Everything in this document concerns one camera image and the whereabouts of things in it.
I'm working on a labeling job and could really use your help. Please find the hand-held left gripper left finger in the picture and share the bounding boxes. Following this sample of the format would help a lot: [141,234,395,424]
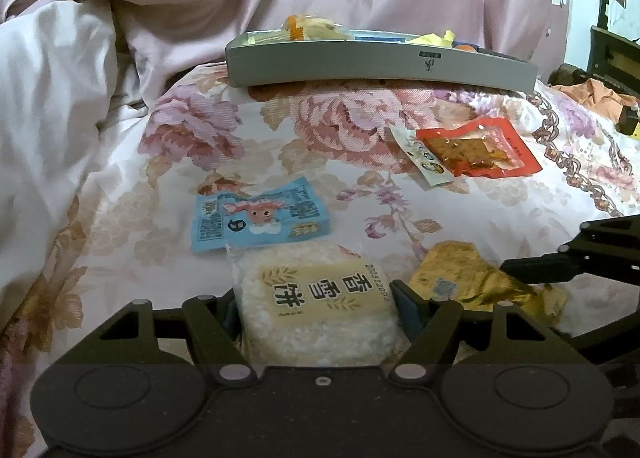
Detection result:
[95,288,257,387]

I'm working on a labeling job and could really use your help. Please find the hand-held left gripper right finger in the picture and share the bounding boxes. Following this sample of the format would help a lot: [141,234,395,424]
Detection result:
[389,281,556,387]

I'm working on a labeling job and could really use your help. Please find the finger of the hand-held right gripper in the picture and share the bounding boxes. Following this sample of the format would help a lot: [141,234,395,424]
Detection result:
[500,215,640,286]
[562,311,640,369]

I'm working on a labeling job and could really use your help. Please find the gold foil snack packet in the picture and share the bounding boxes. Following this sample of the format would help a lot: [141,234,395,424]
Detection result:
[409,239,568,326]

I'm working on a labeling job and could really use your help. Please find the white rice cracker packet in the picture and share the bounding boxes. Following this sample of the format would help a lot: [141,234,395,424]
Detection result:
[227,243,411,367]

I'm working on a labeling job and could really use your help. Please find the light blue cartoon snack packet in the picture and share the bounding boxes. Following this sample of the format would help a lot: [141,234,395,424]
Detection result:
[191,177,332,255]

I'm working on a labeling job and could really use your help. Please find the red clear-window snack packet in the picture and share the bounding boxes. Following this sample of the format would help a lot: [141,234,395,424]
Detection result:
[415,117,543,179]

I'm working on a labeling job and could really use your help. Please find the small white snack packet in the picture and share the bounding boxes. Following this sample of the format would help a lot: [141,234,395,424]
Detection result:
[389,125,456,187]

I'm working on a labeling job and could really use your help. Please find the grey cardboard box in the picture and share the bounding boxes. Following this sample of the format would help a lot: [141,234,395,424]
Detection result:
[225,28,540,94]

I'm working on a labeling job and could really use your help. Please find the orange cloth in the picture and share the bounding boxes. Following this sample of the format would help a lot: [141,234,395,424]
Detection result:
[552,78,640,125]

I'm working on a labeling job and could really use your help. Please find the floral bedsheet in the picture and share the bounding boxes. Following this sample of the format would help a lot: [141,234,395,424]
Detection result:
[0,63,640,458]

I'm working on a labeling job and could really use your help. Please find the dark cloth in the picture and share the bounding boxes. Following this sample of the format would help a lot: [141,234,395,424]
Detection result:
[549,63,592,85]

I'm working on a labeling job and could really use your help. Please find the dark wooden chair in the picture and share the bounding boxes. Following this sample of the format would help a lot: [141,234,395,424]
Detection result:
[590,0,640,86]

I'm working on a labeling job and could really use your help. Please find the yellow crumpled snack packet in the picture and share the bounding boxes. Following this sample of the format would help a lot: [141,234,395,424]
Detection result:
[409,29,457,48]

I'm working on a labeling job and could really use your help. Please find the white duvet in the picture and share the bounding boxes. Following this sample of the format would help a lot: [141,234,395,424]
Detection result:
[0,0,166,319]

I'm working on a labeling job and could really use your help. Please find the clear snack packet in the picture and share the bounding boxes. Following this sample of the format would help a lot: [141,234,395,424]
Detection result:
[300,17,353,42]

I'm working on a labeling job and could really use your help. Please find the orange striped snack packet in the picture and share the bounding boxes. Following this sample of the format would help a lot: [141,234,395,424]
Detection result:
[281,14,307,42]

